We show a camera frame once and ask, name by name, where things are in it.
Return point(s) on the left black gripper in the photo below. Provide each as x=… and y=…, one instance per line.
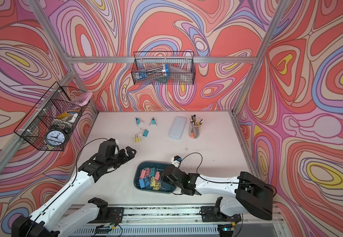
x=125, y=157

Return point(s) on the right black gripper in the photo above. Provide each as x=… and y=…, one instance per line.
x=164, y=176

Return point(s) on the pink binder clip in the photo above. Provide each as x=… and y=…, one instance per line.
x=143, y=174
x=147, y=172
x=157, y=176

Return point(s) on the dark teal storage tray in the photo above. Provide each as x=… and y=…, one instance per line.
x=165, y=188

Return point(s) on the blue binder clip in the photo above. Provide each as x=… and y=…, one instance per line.
x=141, y=183
x=147, y=181

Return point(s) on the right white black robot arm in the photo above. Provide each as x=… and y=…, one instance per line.
x=236, y=195

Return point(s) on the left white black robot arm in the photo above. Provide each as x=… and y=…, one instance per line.
x=48, y=220

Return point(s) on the yellow white box in basket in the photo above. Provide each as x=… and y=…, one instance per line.
x=68, y=116

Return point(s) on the light blue pencil case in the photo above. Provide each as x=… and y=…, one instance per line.
x=177, y=128

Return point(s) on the clear pen cup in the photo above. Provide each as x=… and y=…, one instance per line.
x=195, y=125

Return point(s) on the black alarm clock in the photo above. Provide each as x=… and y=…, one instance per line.
x=57, y=136

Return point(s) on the pink item in basket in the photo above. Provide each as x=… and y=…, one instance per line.
x=83, y=99

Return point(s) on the clear blue-capped pen tube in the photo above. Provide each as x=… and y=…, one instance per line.
x=153, y=73

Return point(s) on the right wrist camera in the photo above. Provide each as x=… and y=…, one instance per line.
x=176, y=161

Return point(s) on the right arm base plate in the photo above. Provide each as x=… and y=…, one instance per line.
x=212, y=214

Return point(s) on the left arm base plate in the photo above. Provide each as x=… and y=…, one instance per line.
x=109, y=215

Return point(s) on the left black wire basket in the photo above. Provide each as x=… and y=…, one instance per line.
x=55, y=101

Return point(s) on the black wire basket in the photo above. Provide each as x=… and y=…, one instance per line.
x=181, y=66
x=55, y=101

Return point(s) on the back black wire basket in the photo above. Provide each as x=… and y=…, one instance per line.
x=181, y=66

